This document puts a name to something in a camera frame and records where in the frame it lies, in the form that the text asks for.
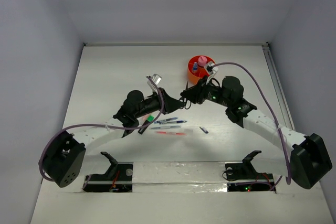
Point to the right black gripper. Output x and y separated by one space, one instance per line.
196 93

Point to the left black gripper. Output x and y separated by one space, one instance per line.
163 99

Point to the black handled scissors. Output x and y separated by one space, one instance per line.
186 104

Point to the small blue spray bottle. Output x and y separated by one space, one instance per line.
195 67

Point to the pink capped clear tube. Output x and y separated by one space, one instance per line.
202 61

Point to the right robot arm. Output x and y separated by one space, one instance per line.
306 159

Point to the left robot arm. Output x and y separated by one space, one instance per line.
68 156

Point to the blue gel pen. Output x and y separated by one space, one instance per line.
165 120

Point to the orange round desk organizer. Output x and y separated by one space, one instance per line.
195 77

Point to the dark blue ballpoint pen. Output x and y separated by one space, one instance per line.
174 122

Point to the light blue clear pen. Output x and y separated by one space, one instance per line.
166 127

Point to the small clear eraser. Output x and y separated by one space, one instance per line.
188 131

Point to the red clear pen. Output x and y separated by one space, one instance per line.
170 133

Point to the green capped black highlighter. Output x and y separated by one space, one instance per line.
146 124

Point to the small blue pen cap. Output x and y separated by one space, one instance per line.
204 130

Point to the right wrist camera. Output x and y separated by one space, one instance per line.
211 70

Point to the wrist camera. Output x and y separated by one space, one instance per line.
211 70
153 82

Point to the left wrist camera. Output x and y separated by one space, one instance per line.
153 82

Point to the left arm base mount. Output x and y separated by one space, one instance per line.
116 179

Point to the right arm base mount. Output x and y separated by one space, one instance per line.
242 177

